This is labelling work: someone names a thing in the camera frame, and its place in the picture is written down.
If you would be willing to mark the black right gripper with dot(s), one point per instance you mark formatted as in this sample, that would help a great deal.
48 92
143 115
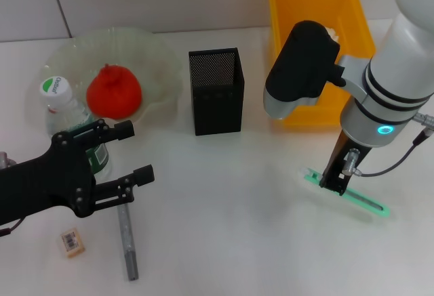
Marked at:
340 160

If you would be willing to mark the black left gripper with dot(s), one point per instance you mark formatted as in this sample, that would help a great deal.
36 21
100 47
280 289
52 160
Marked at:
47 181

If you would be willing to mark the green utility knife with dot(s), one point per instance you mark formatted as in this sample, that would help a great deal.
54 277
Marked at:
368 203

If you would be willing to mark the orange fruit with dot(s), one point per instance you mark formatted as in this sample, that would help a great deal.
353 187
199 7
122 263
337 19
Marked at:
113 92

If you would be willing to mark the clear bottle with green label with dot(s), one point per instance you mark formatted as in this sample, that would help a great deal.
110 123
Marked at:
57 92

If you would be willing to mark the white paper ball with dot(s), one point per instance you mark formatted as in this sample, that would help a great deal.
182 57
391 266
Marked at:
334 34

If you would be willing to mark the pale green glass fruit plate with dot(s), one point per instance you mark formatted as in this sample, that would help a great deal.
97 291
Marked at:
156 65

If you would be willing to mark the black mesh pen holder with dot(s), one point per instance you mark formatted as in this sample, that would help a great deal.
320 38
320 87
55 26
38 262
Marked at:
217 113

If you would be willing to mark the gray marker pen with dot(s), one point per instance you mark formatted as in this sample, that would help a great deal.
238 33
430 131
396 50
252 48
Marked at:
128 248

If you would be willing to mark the beige eraser with barcode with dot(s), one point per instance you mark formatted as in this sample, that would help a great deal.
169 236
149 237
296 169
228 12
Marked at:
71 243

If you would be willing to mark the yellow plastic bin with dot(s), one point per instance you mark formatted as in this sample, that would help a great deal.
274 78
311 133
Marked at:
305 1

